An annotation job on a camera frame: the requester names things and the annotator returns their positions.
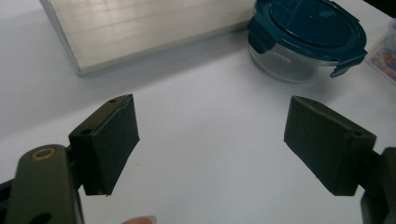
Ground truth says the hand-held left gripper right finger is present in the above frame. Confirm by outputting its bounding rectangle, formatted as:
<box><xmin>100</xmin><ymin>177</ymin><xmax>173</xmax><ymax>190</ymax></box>
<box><xmin>283</xmin><ymin>95</ymin><xmax>377</xmax><ymax>197</ymax></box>

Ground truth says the round clear glass container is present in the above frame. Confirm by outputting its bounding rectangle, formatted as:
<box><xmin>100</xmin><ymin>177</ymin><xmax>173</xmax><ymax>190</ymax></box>
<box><xmin>247</xmin><ymin>42</ymin><xmax>340</xmax><ymax>84</ymax></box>

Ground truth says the clear plastic box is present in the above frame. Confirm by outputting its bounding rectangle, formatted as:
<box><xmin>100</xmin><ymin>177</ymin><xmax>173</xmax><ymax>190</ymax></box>
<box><xmin>363</xmin><ymin>18</ymin><xmax>396</xmax><ymax>87</ymax></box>

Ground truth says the light wooden board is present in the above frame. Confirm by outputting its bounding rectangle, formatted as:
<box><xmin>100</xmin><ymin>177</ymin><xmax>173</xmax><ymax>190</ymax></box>
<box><xmin>39</xmin><ymin>0</ymin><xmax>258</xmax><ymax>77</ymax></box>

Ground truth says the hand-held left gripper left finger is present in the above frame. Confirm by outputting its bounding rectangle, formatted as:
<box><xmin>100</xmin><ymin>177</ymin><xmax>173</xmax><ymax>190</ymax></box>
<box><xmin>68</xmin><ymin>93</ymin><xmax>140</xmax><ymax>197</ymax></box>

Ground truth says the glass container with blue lid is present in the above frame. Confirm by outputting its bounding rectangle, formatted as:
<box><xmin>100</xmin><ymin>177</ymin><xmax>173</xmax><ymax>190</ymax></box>
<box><xmin>247</xmin><ymin>0</ymin><xmax>368</xmax><ymax>78</ymax></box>

